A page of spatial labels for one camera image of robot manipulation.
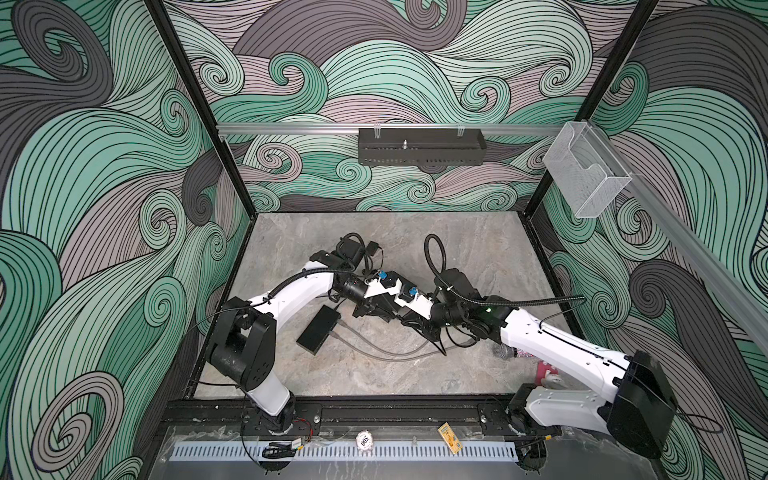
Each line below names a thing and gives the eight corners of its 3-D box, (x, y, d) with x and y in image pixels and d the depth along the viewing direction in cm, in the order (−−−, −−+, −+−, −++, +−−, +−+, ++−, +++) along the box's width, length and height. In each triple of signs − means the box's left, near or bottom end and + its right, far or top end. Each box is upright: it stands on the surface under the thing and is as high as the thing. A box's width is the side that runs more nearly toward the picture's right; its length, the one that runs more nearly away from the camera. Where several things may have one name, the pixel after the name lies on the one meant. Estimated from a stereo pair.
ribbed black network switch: (297, 345, 88) (295, 341, 85) (324, 308, 96) (323, 304, 93) (315, 356, 86) (314, 353, 83) (341, 317, 93) (340, 313, 91)
